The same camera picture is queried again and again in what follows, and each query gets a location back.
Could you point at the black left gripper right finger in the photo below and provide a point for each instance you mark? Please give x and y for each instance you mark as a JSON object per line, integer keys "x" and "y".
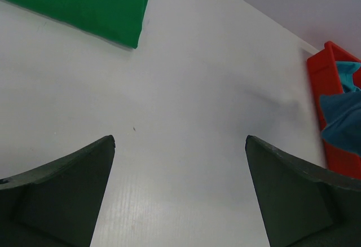
{"x": 303, "y": 204}

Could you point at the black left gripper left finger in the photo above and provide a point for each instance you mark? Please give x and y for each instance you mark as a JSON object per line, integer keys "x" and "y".
{"x": 58, "y": 203}

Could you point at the dark blue t-shirt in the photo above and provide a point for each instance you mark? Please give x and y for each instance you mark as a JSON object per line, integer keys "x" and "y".
{"x": 342, "y": 115}

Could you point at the red plastic bin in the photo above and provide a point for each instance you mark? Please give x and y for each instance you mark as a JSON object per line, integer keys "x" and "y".
{"x": 324, "y": 80}

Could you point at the teal t-shirt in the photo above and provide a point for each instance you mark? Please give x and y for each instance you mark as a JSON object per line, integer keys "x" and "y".
{"x": 346, "y": 69}

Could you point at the folded green t-shirt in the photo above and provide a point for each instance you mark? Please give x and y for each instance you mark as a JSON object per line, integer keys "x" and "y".
{"x": 118, "y": 21}

